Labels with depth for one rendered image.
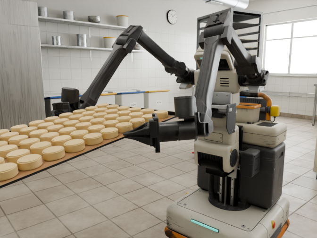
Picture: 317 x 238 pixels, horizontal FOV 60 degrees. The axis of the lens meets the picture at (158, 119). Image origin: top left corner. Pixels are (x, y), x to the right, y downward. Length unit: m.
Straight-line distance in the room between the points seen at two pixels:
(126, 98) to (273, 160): 3.69
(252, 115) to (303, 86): 5.75
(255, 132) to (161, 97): 3.99
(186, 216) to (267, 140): 0.67
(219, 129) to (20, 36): 3.12
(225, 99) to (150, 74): 4.83
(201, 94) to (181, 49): 6.08
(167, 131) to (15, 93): 3.42
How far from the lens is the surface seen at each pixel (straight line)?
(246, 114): 1.84
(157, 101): 5.57
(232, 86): 1.52
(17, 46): 4.08
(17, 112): 4.09
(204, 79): 0.92
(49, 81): 5.15
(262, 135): 1.77
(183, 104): 0.77
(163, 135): 0.76
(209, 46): 1.00
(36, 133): 0.87
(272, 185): 1.86
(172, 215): 1.88
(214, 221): 1.75
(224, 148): 1.56
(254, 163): 1.69
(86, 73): 5.42
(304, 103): 7.55
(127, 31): 1.38
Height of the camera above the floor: 1.14
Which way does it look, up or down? 10 degrees down
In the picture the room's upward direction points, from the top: straight up
